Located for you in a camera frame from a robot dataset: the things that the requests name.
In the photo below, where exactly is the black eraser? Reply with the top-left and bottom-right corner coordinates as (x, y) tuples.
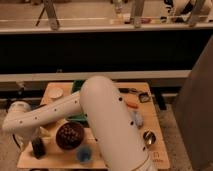
(31, 138), (46, 159)

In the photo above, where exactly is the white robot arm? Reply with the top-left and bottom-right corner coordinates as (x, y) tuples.
(2, 76), (157, 171)

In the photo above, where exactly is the green plastic tray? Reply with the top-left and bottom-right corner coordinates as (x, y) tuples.
(67, 80), (87, 123)

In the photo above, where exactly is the orange carrot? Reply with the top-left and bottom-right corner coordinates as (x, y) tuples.
(125, 100), (138, 109)

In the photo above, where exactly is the crumpled blue cloth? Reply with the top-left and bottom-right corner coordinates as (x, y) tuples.
(131, 111), (144, 128)

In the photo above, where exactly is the white paper cup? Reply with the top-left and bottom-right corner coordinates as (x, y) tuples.
(48, 87), (63, 100)

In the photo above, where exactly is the dark bowl of nuts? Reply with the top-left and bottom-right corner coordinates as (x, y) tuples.
(56, 122), (85, 150)

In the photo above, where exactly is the small metal cup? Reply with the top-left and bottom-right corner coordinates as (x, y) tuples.
(143, 131), (156, 146)

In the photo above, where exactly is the blue plastic cup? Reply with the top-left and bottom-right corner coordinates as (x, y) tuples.
(76, 145), (92, 163)

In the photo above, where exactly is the black cable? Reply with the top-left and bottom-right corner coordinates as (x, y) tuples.
(5, 87), (25, 152)

